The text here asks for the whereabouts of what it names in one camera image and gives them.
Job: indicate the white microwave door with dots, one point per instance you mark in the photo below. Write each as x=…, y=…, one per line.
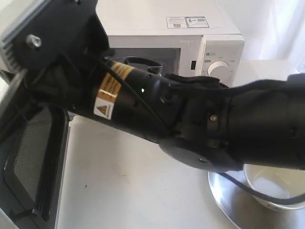
x=33, y=141

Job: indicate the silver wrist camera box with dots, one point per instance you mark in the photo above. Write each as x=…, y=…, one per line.
x=34, y=32

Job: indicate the white bowl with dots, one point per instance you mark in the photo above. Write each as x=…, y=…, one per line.
x=275, y=182

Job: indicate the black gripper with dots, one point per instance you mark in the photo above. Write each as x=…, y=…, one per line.
x=71, y=82

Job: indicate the white label sticker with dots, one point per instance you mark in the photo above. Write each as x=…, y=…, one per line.
x=176, y=23

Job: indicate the blue label sticker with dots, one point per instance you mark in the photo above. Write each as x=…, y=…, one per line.
x=197, y=22

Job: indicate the upper white control knob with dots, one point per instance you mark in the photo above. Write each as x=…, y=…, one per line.
x=219, y=68

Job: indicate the round stainless steel tray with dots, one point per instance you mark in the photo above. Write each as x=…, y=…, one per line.
x=247, y=213

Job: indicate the white microwave oven body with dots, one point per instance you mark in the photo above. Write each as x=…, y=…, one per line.
x=138, y=28

